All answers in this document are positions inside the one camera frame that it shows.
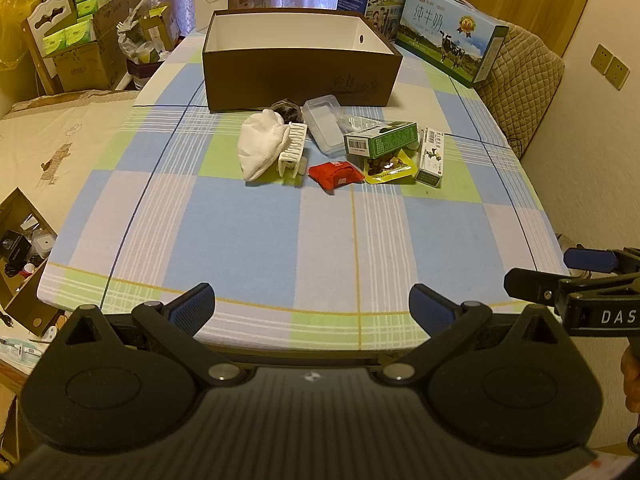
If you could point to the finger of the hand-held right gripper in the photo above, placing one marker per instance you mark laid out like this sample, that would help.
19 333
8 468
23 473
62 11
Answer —
590 259
532 285

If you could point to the beige quilted chair cushion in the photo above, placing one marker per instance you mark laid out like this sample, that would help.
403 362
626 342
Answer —
525 80

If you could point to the dark hair scrunchie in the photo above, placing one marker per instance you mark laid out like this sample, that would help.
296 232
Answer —
287 111

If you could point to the white appliance box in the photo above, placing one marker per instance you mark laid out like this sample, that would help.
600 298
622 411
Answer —
232 2

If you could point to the white cloth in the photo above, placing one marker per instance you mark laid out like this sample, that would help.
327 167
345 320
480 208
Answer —
260 142

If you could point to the trash bin with bag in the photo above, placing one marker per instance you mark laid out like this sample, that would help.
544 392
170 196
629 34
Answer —
142 45

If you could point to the person's right hand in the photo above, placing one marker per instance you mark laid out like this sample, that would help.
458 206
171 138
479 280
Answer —
631 377

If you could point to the yellow plastic bag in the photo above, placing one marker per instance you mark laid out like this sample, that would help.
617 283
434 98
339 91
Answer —
15 20

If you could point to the open cardboard box of clutter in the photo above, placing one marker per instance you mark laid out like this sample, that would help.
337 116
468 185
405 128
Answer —
30 300

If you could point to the small white cube container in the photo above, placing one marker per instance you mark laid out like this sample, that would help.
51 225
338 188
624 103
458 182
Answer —
44 246

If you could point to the white and green medicine box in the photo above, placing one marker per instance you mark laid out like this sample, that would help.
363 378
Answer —
430 157

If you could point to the plaid tablecloth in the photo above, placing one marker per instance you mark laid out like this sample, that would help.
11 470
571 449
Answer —
250 240

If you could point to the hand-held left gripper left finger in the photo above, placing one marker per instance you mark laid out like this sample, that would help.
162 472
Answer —
192 305

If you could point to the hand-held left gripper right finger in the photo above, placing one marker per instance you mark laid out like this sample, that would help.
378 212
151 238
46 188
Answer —
430 305

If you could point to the green and white milk carton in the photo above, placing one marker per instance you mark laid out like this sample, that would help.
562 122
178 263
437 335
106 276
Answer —
445 35

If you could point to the small black device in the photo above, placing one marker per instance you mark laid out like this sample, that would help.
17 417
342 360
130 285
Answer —
15 247

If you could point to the red snack packet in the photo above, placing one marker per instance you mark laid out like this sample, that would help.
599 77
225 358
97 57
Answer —
335 175

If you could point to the brown cardboard box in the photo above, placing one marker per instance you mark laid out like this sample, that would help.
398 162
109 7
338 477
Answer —
305 67

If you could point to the yellow chestnut snack pouch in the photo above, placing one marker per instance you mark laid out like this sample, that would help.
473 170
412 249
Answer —
390 170

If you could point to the white hair claw clip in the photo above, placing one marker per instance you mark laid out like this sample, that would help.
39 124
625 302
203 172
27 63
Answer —
292 147

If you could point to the clear plastic container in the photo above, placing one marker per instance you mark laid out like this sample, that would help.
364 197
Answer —
325 122

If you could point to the beige embroidered sheet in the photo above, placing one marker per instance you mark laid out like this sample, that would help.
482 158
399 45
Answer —
55 150

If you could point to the wall socket plate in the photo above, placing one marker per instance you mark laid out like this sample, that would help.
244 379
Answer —
601 56
617 72

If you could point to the cardboard box of tissue packs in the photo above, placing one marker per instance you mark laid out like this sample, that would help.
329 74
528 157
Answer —
85 45

